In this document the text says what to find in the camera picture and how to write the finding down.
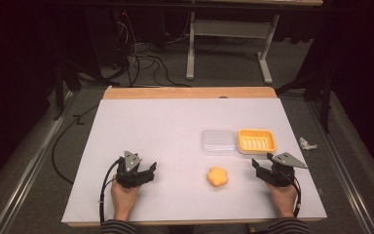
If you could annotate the crumpled white paper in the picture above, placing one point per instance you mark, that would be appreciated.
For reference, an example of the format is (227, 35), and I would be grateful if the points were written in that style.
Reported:
(306, 144)

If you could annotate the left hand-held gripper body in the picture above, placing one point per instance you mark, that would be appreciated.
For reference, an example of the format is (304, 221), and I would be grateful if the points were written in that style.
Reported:
(129, 162)

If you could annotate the orange flower-shaped soap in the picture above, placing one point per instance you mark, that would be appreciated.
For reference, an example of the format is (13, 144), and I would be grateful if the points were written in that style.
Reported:
(217, 176)

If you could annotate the white metal desk frame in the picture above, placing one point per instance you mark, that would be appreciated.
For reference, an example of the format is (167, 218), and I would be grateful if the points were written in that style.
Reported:
(230, 28)

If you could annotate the person's left hand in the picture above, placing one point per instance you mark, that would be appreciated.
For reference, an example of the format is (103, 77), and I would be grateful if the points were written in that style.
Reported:
(123, 198)

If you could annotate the white table sheet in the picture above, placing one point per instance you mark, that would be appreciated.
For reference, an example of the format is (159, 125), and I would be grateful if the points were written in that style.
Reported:
(162, 136)

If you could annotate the yellow soap dish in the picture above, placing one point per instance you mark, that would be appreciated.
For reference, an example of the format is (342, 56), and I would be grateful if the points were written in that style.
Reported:
(257, 140)

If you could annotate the person's right hand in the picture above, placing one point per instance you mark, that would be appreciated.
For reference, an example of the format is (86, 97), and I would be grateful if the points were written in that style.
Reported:
(283, 200)

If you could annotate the black metal stand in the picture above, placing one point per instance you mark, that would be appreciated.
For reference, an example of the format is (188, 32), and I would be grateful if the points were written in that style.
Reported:
(60, 87)
(324, 94)

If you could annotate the clear plastic lid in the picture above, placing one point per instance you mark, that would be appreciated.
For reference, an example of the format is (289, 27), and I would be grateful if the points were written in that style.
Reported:
(218, 141)

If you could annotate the silver floor rail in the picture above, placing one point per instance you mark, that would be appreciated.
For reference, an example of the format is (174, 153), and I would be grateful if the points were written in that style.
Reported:
(29, 165)
(341, 162)

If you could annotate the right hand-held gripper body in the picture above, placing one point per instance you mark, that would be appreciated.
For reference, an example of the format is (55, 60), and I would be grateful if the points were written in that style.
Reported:
(284, 165)

